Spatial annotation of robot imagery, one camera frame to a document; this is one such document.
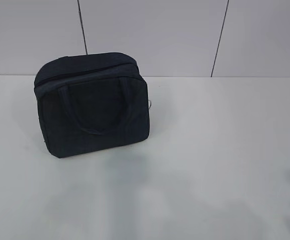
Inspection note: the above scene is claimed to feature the dark navy lunch bag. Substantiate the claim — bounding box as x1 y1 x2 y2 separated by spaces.
34 52 150 159

